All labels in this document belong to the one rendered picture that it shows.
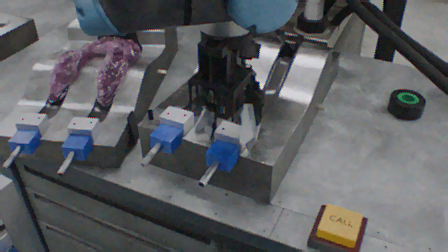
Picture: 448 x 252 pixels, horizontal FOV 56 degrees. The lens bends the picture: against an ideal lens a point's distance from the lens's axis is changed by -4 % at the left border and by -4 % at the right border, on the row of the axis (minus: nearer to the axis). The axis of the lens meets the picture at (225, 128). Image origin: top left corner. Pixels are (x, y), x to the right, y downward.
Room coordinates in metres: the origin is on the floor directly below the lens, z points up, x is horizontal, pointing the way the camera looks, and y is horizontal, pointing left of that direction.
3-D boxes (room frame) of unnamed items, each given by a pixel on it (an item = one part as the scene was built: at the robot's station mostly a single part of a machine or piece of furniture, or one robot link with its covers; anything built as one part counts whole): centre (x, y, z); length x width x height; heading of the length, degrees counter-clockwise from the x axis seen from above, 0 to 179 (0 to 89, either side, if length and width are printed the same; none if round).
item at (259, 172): (0.81, -0.06, 0.87); 0.50 x 0.26 x 0.14; 155
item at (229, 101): (0.55, 0.00, 1.05); 0.09 x 0.08 x 0.12; 155
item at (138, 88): (0.88, 0.30, 0.86); 0.50 x 0.26 x 0.11; 172
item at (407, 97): (0.81, -0.41, 0.82); 0.08 x 0.08 x 0.04
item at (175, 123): (0.58, 0.11, 0.89); 0.13 x 0.05 x 0.05; 155
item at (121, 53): (0.88, 0.29, 0.90); 0.26 x 0.18 x 0.08; 172
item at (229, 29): (0.56, 0.00, 1.13); 0.08 x 0.08 x 0.05
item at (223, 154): (0.54, 0.01, 0.89); 0.13 x 0.05 x 0.05; 155
